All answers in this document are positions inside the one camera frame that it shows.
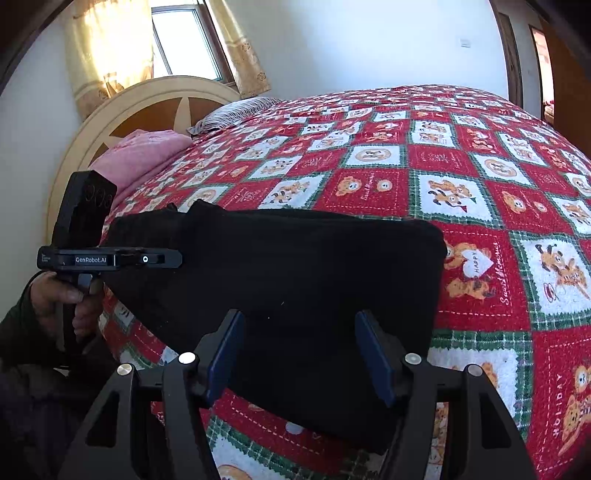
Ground black pants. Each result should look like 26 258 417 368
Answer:
105 201 447 453

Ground person's left forearm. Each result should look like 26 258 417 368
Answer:
0 271 107 480

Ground person's left hand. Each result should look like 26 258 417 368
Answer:
29 272 104 338

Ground pink folded blanket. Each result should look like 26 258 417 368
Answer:
90 129 192 209

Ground cream wooden headboard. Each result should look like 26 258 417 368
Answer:
45 75 239 241

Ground striped pillow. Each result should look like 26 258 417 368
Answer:
186 97 283 137

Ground left yellow curtain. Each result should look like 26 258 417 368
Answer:
62 0 153 119

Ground yellow curtain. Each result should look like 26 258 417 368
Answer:
62 0 153 119
206 0 271 99

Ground red patterned bed quilt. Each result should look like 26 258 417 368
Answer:
112 85 590 479

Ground window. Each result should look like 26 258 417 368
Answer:
149 0 235 86

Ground right yellow curtain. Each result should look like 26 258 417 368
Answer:
206 0 271 99

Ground brown wooden door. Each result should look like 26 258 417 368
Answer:
541 19 591 157

